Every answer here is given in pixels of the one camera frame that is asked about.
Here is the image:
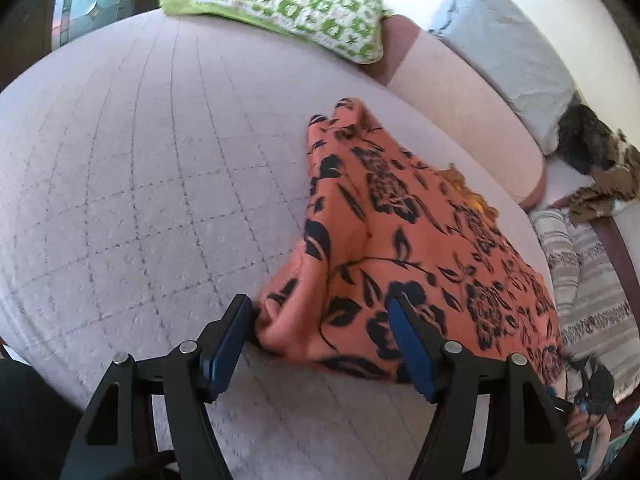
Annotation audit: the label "orange black floral garment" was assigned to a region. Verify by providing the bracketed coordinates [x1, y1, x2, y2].
[255, 98, 562, 385]

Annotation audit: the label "dark brown crumpled clothes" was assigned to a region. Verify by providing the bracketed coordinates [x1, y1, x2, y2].
[556, 104, 639, 226]

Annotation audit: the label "person's right hand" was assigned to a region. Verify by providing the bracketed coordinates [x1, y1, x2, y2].
[565, 406, 612, 464]

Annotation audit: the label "striped grey blanket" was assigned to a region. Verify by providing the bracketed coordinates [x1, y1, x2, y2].
[529, 208, 639, 402]

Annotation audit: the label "pink bolster cushion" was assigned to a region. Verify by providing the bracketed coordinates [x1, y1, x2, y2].
[361, 14, 547, 211]

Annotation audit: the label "light blue pillow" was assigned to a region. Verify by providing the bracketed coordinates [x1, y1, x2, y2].
[430, 0, 576, 155]

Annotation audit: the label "stained glass wooden door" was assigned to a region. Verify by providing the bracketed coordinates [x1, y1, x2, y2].
[1, 0, 158, 88]

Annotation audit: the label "green white patterned pillow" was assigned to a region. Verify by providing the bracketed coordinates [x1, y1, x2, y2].
[158, 0, 385, 65]

